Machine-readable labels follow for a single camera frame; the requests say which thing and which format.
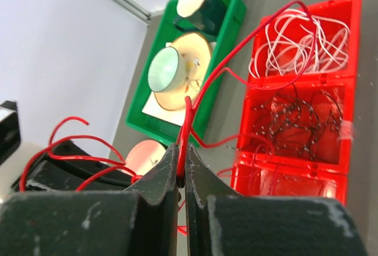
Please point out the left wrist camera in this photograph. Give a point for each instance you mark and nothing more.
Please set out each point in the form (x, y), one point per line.
(10, 130)

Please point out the green plastic tray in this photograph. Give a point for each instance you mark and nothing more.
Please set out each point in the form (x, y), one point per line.
(165, 132)

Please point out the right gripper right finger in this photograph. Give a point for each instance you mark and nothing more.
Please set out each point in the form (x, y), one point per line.
(223, 222)

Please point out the teal bowl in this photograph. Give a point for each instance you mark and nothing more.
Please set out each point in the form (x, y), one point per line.
(167, 70)

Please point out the white square board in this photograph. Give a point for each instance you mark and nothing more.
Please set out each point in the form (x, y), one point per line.
(152, 108)

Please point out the red compartment bin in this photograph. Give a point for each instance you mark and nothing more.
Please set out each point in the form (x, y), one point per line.
(297, 128)

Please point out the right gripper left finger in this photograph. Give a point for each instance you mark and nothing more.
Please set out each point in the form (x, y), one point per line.
(140, 220)

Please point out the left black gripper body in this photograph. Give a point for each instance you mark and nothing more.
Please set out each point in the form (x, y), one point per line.
(48, 174)

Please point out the dark green cup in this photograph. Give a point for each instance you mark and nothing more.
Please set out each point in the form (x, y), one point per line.
(200, 16)

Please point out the beige floral plate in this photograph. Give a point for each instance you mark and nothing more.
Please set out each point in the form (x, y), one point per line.
(144, 156)

